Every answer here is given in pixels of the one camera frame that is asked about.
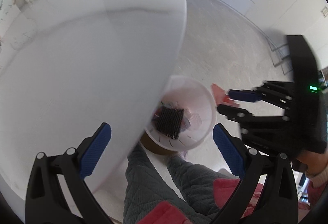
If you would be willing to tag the white wall clock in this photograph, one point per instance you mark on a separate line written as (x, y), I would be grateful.
(6, 4)

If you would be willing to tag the metal frame legs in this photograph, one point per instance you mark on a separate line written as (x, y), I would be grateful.
(274, 59)

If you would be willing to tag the clear plastic wrapper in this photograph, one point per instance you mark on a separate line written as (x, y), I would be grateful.
(193, 120)

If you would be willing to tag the white wall socket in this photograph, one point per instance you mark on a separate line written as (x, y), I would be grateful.
(325, 11)

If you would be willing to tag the brown round object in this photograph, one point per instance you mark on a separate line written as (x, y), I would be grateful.
(151, 146)

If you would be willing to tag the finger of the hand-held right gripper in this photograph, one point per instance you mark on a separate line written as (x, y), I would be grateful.
(234, 112)
(243, 95)

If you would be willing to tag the grey quilted pants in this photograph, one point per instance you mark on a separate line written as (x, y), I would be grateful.
(143, 188)

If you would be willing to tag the red printed garment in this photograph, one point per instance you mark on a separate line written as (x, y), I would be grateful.
(228, 188)

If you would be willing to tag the small orange wrapper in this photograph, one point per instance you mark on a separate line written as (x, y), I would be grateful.
(220, 94)

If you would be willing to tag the person's right forearm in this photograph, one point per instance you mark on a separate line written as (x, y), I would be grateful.
(320, 179)

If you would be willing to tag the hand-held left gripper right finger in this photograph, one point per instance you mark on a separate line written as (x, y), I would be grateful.
(228, 149)

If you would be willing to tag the black foam mesh net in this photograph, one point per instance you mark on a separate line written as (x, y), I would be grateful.
(169, 121)

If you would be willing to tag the person's right hand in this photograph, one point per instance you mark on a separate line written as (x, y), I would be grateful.
(306, 163)

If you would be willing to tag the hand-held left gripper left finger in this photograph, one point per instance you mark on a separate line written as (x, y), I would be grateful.
(96, 152)

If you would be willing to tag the white plastic bin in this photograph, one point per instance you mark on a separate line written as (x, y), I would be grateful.
(194, 91)

